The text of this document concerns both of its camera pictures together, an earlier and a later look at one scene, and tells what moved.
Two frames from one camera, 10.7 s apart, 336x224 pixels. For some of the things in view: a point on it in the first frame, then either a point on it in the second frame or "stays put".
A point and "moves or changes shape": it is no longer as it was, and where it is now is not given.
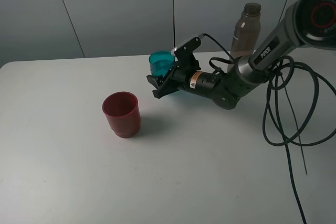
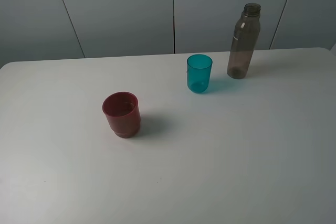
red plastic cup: x=122 y=110 stays put
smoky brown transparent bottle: x=246 y=38 stays put
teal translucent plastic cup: x=161 y=62 moves or changes shape
